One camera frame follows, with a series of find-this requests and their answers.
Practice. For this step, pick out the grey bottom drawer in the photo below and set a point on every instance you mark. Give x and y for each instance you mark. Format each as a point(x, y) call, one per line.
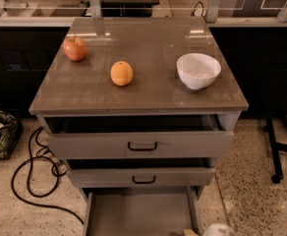
point(158, 211)

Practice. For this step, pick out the grey drawer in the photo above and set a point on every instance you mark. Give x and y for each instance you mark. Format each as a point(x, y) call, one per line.
point(139, 172)
point(207, 143)
point(158, 211)

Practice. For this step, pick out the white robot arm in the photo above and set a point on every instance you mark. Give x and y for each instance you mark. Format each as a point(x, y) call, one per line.
point(215, 229)

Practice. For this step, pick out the grey middle drawer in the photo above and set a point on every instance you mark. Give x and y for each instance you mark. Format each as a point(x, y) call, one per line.
point(139, 172)

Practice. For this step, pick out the grey drawer cabinet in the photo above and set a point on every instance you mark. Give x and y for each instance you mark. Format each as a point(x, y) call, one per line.
point(80, 97)

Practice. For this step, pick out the grey top drawer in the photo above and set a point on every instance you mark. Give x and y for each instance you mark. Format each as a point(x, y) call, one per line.
point(207, 143)

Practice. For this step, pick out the black stand leg with caster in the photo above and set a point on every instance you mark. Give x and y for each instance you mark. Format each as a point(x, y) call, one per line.
point(275, 148)

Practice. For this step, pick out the white ceramic bowl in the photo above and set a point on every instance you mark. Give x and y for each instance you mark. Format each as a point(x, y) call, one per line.
point(197, 71)

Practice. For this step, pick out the orange fruit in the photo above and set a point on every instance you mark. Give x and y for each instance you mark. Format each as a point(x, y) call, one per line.
point(121, 73)

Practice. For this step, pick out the green patterned basket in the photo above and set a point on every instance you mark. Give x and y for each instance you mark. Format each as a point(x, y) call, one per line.
point(10, 132)

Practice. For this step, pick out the red apple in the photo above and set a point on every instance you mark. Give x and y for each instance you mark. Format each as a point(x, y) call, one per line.
point(75, 48)

